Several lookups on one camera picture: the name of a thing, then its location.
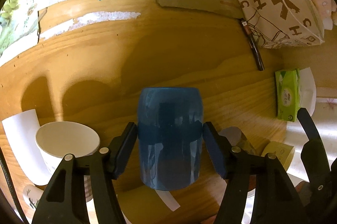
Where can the dark pen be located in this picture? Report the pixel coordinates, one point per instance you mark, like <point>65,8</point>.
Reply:
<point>253,45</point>

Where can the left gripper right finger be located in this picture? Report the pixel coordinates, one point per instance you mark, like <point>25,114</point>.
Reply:
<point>276,200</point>

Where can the blue plastic cup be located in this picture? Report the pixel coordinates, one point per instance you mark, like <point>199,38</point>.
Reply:
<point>170,121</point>

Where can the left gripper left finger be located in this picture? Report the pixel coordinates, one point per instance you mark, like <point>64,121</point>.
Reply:
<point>64,201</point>

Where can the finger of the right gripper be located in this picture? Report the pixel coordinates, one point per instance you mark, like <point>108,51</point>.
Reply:
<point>319,194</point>

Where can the grey checkered paper cup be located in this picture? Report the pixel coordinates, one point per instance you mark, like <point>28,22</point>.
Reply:
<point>59,138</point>

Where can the plain white paper cup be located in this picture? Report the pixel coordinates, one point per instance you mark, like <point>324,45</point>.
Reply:
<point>20,130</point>

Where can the letter print fabric bag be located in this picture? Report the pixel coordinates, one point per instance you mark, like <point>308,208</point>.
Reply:
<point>278,23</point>

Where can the brown sleeve paper cup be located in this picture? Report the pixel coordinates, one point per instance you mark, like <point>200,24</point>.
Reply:
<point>283,152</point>

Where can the leaf print paper cup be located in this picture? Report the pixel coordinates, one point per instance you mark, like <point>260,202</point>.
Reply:
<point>32,196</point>

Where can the green tissue pack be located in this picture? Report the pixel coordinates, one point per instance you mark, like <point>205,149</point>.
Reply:
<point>288,94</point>

